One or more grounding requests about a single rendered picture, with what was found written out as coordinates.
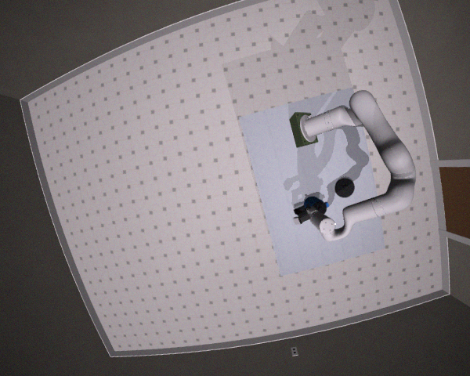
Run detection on blue electric kettle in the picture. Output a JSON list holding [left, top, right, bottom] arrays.
[[294, 197, 329, 217]]

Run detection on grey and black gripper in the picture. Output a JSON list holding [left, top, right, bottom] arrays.
[[305, 204, 318, 216]]

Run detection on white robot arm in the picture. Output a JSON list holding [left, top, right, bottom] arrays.
[[293, 90, 416, 241]]

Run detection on black round disk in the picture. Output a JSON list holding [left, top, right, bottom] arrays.
[[335, 178, 355, 197]]

